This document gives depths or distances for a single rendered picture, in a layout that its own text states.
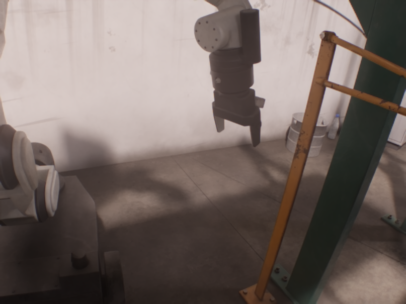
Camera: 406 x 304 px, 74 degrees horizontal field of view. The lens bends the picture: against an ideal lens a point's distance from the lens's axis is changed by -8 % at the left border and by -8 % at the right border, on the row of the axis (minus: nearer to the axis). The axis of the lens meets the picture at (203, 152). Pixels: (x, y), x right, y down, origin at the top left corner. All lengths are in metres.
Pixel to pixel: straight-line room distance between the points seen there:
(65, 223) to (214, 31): 0.83
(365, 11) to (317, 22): 1.54
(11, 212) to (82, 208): 0.30
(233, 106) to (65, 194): 0.84
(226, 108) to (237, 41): 0.15
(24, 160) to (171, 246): 0.74
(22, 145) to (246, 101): 0.48
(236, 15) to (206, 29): 0.07
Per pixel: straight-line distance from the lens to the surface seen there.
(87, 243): 1.02
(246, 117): 0.62
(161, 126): 1.78
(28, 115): 1.62
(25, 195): 0.77
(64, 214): 1.15
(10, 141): 0.68
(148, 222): 1.34
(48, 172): 1.11
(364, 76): 0.78
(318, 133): 2.14
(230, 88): 0.59
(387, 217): 1.79
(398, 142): 2.87
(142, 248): 1.23
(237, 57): 0.57
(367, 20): 0.79
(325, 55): 0.70
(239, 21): 0.57
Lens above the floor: 0.87
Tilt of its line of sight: 26 degrees down
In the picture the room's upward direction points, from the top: 6 degrees clockwise
